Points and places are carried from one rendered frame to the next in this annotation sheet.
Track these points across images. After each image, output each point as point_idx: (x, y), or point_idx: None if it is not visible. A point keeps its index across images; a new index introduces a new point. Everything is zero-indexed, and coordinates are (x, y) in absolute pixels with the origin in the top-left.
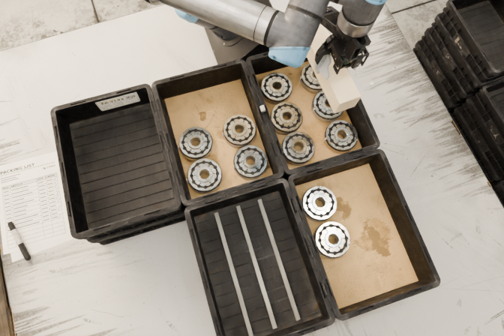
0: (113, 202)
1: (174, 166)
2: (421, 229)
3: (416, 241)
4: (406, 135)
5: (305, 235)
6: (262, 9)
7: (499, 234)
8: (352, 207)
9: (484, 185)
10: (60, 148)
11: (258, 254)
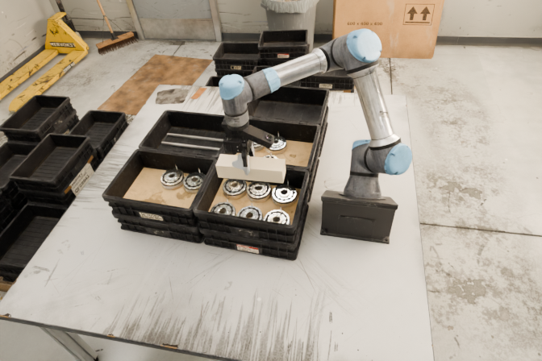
0: (270, 110)
1: (262, 119)
2: (135, 259)
3: None
4: (198, 296)
5: (182, 153)
6: None
7: (81, 311)
8: (179, 200)
9: (114, 329)
10: (303, 88)
11: (197, 150)
